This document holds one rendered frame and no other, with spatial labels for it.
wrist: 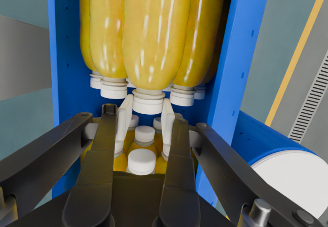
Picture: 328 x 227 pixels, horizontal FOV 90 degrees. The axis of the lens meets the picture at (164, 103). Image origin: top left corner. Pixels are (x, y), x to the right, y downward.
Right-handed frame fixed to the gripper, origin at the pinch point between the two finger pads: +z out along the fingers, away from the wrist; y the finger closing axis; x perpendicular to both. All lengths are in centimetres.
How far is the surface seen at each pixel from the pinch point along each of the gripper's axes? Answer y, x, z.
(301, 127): 147, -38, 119
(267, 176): 31.2, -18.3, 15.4
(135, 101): -1.5, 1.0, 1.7
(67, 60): -13.5, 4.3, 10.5
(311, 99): 147, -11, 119
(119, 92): -4.2, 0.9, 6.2
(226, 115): 8.5, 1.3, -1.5
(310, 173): 42.2, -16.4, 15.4
